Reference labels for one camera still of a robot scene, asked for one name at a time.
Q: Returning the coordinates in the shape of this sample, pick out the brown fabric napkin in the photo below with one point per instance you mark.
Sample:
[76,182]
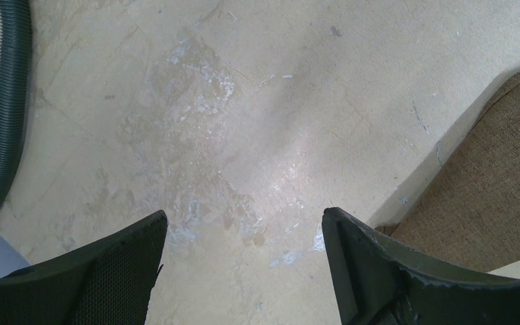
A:
[469,215]

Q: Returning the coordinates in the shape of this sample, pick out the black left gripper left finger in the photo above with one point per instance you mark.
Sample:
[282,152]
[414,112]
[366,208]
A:
[108,281]

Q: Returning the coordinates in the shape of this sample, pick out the black foam tube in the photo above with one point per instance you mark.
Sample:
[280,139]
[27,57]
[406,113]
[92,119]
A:
[16,48]

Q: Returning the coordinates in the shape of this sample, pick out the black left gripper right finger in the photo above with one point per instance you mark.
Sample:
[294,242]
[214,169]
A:
[378,280]

